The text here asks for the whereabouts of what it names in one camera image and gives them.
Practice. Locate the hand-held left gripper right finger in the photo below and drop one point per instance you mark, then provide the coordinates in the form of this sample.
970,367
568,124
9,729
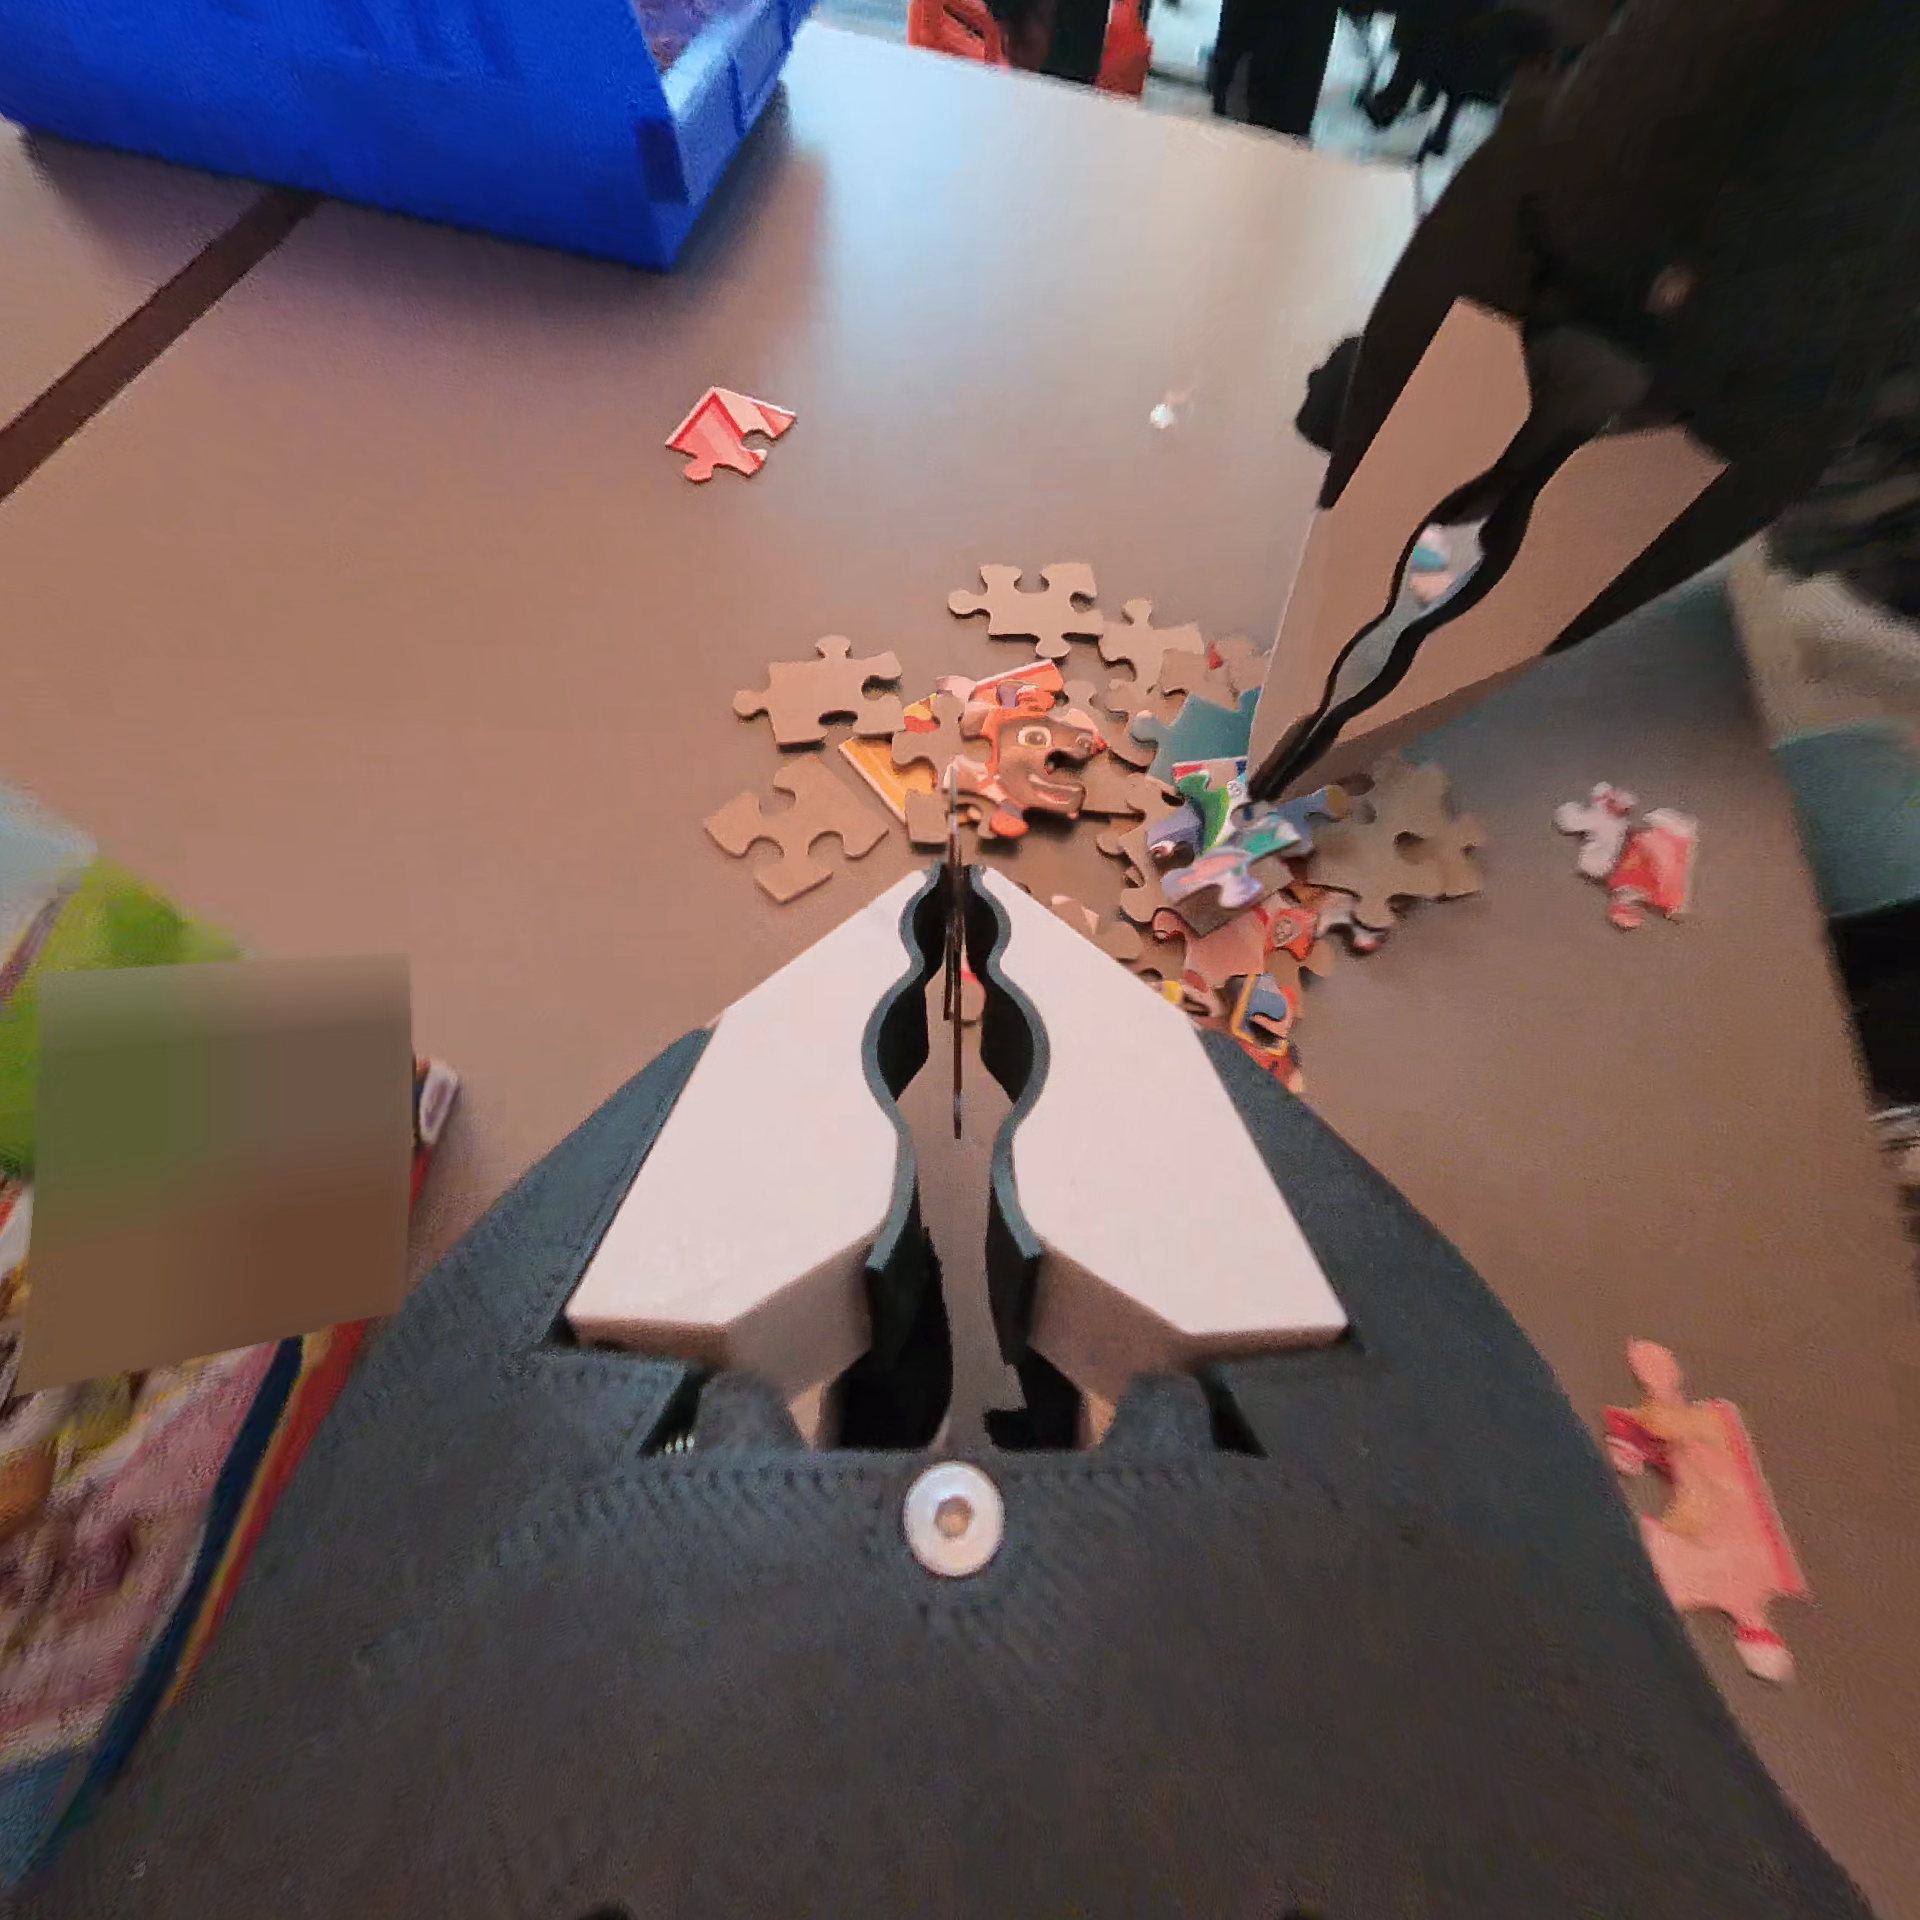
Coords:
1171,1185

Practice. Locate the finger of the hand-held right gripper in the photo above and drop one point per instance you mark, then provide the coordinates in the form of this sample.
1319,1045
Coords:
1576,557
1410,452

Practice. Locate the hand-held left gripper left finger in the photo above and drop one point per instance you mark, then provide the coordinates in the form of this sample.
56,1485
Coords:
751,1185

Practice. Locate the colourful cardboard puzzle box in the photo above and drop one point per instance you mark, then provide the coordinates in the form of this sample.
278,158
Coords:
90,1501

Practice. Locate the red dog face puzzle piece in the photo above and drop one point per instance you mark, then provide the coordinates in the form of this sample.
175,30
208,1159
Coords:
1027,758

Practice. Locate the white and red puzzle piece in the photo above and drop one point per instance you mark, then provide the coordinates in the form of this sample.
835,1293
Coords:
1634,856

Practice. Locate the small clear plastic scrap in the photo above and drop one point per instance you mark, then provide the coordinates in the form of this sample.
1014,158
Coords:
1166,412

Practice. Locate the red pink striped puzzle piece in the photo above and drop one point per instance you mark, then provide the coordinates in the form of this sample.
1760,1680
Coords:
728,433

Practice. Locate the grey mesh office chair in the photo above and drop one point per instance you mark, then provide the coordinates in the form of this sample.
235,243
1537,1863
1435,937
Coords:
1861,825

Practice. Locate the red tool box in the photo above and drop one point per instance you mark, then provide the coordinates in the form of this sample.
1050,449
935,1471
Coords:
954,24

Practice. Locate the pile of puzzle pieces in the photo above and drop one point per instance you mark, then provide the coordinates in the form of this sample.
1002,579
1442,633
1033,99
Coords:
818,699

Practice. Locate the blue plastic bin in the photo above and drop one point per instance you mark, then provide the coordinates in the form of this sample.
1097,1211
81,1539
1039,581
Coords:
375,105

